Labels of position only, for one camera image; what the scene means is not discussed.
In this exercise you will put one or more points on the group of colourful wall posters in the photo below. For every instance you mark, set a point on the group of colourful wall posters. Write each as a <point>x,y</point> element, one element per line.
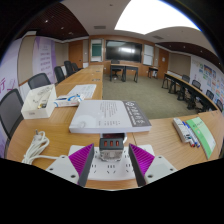
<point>208,75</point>

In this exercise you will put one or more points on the grey charger with red ports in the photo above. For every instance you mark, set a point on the grey charger with red ports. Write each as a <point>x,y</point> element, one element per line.
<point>111,150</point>

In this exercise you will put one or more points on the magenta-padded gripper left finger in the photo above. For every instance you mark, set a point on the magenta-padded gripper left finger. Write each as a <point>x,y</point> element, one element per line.
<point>63,166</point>

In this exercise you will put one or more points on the wall whiteboard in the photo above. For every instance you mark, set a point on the wall whiteboard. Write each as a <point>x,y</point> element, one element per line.
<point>96,50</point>
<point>148,55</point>

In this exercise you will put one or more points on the printed white paper sheet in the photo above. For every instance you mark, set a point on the printed white paper sheet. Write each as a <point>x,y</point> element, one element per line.
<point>83,90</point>

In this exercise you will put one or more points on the dark wooden desk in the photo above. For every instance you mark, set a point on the dark wooden desk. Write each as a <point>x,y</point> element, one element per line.
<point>125,67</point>

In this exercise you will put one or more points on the open white cardboard box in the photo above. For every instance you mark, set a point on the open white cardboard box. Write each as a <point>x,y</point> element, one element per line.
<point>33,111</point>

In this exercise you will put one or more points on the brown wooden door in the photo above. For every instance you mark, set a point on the brown wooden door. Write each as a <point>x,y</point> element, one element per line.
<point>163,61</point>
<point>76,53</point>

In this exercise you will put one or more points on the small dark side table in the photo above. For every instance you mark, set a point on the small dark side table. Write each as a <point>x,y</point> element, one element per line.
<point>153,68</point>

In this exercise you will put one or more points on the small white and blue box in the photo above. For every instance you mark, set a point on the small white and blue box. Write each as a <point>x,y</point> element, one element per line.
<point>66,101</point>

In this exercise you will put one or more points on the row of black office chairs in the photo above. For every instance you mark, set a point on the row of black office chairs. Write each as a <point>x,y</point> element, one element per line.
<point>196,85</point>
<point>10,111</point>

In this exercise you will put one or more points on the large black wall screen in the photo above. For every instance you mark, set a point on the large black wall screen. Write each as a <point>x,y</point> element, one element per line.
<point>123,51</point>

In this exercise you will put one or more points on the large ceiling light panel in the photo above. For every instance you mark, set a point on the large ceiling light panel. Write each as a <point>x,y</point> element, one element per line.
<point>153,16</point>

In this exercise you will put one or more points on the red marker pen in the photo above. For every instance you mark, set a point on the red marker pen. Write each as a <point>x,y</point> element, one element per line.
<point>191,142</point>

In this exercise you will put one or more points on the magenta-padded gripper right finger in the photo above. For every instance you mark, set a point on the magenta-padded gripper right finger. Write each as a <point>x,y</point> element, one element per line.
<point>159,167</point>

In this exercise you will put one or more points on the green booklet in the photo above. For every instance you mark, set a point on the green booklet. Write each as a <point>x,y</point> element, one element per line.
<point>203,133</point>

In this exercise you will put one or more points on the long wooden conference table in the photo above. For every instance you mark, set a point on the long wooden conference table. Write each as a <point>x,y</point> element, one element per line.
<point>186,87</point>

